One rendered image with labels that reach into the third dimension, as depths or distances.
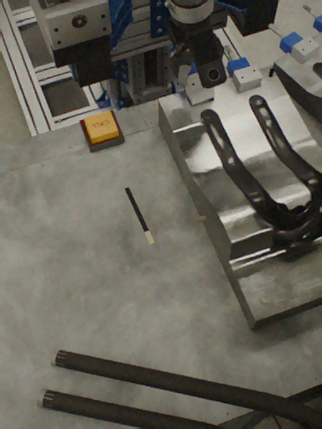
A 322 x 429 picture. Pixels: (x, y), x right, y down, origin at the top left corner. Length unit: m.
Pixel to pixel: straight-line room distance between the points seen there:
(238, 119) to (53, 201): 0.42
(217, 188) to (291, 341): 0.31
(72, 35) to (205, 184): 0.45
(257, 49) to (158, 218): 1.53
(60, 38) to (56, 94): 0.87
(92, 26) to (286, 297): 0.69
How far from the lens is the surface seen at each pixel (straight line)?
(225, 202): 1.02
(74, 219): 1.15
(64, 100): 2.10
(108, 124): 1.22
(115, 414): 0.97
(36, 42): 2.31
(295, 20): 2.70
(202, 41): 1.01
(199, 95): 1.15
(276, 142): 1.16
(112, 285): 1.08
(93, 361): 1.00
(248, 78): 1.20
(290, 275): 1.05
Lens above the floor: 1.81
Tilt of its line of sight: 63 degrees down
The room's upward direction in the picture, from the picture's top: 2 degrees counter-clockwise
